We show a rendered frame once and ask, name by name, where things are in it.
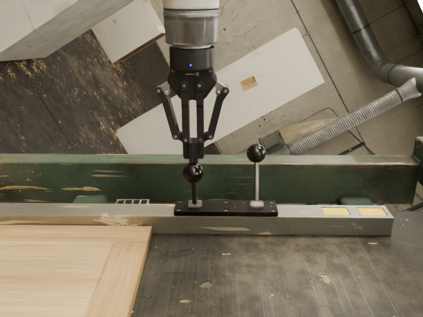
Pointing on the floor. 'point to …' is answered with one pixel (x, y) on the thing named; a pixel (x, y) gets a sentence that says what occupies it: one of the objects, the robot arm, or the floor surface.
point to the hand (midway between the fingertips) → (193, 158)
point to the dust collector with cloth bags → (275, 148)
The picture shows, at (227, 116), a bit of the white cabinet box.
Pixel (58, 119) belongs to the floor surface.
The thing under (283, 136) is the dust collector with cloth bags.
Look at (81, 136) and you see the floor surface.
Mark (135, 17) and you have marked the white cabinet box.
